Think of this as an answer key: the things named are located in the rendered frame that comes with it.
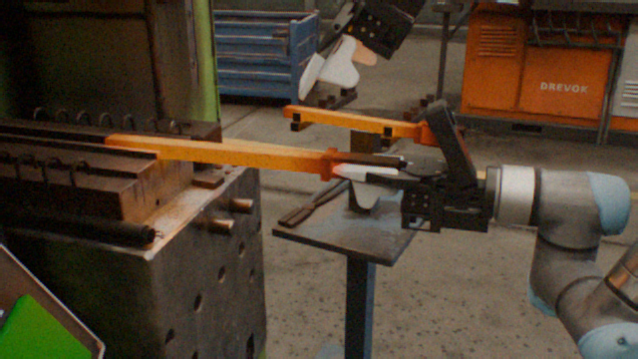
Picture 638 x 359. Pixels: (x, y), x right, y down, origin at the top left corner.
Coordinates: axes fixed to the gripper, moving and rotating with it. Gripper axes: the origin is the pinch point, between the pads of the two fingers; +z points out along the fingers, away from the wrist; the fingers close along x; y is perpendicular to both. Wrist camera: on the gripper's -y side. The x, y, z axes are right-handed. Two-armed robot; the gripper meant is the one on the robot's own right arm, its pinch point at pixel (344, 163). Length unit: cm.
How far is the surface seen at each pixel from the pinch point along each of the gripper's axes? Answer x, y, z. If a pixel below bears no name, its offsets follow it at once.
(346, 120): 39.9, 6.7, 9.2
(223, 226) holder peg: -0.1, 12.6, 19.1
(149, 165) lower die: -4.8, 1.3, 27.7
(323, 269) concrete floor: 122, 100, 38
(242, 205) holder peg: 7.6, 12.7, 19.2
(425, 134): 37.1, 7.5, -7.6
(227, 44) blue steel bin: 342, 48, 180
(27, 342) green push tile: -44.6, -2.5, 12.1
